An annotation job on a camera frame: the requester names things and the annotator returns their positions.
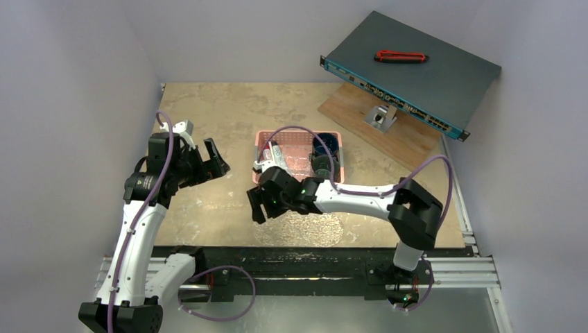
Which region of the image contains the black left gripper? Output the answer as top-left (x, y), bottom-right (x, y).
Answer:
top-left (171, 138), bottom-right (228, 189)

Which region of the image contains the pink perforated plastic basket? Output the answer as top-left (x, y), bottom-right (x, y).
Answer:
top-left (273, 129), bottom-right (345, 183)

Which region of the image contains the dark green mug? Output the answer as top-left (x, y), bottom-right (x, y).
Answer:
top-left (311, 155), bottom-right (341, 182)

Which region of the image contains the dark blue mug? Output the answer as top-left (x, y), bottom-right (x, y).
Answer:
top-left (312, 133), bottom-right (340, 157)

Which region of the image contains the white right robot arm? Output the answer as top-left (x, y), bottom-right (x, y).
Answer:
top-left (247, 166), bottom-right (444, 282)

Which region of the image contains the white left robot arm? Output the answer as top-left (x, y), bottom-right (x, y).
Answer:
top-left (78, 133), bottom-right (236, 332)

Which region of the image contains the red cap toothpaste tube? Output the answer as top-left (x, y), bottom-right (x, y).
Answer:
top-left (261, 144), bottom-right (273, 162)

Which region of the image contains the wooden board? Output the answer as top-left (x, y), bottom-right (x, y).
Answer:
top-left (318, 83), bottom-right (442, 171)

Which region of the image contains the red black utility knife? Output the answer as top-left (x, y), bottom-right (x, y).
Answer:
top-left (373, 50), bottom-right (430, 64)

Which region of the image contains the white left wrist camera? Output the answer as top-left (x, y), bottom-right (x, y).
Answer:
top-left (172, 119), bottom-right (196, 148)

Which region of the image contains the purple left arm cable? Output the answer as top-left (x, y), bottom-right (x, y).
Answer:
top-left (106, 110), bottom-right (175, 333)

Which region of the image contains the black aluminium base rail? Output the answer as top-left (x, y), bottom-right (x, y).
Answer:
top-left (94, 246), bottom-right (501, 305)

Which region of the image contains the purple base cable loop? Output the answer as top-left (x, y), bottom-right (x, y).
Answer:
top-left (178, 265), bottom-right (257, 323)

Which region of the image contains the grey metal bracket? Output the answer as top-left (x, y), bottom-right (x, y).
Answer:
top-left (364, 105), bottom-right (397, 133)

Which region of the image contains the teal network switch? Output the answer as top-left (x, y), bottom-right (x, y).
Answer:
top-left (320, 11), bottom-right (501, 142)

